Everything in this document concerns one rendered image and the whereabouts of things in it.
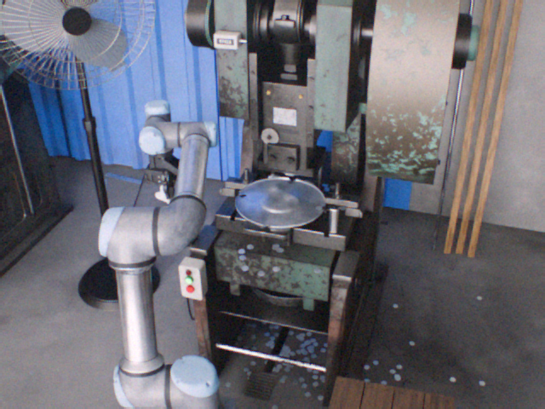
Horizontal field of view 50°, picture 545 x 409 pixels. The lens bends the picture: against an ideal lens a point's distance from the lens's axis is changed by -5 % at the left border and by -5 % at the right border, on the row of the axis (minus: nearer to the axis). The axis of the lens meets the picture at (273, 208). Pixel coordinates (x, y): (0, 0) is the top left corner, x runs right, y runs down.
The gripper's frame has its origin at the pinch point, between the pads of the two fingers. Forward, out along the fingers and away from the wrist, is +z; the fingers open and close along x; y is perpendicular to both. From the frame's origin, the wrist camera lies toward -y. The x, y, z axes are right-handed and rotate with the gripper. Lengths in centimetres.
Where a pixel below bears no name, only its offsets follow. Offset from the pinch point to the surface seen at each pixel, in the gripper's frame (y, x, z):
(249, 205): -24.1, -5.3, -0.5
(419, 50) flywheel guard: -73, 17, -65
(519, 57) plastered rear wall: -112, -138, -16
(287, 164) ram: -34.9, -11.4, -14.2
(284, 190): -32.4, -17.4, -0.6
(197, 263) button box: -11.2, 9.4, 14.9
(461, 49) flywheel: -82, -15, -56
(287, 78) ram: -33, -19, -40
